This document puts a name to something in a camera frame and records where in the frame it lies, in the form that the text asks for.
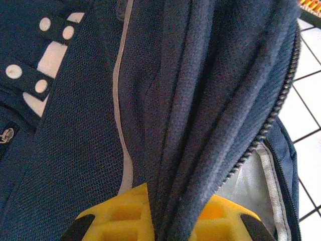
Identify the navy blue backpack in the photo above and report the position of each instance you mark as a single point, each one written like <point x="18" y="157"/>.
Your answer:
<point x="150" y="100"/>

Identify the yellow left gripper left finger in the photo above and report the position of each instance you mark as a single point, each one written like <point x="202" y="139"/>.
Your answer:
<point x="118" y="216"/>

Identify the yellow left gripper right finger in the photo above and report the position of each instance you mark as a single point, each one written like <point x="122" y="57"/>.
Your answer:
<point x="225" y="221"/>

